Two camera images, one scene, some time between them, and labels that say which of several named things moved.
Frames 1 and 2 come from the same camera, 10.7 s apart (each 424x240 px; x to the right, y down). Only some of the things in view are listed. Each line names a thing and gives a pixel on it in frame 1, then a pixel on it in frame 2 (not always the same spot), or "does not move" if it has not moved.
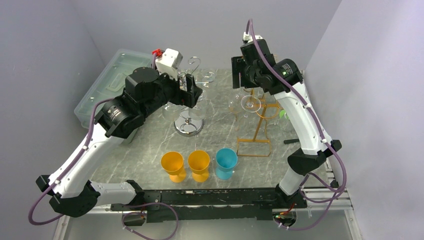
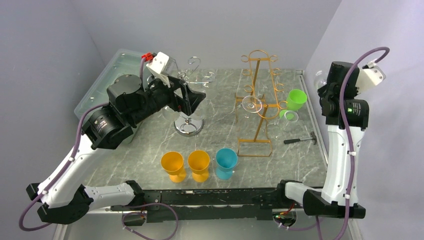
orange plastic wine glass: x=199 y=160 does not move
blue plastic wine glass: x=226 y=159 does not move
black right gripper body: x=251 y=79 -> x=323 y=93
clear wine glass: x=236 y=105 -> x=320 y=78
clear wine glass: x=250 y=103 does not move
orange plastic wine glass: x=172 y=162 does not move
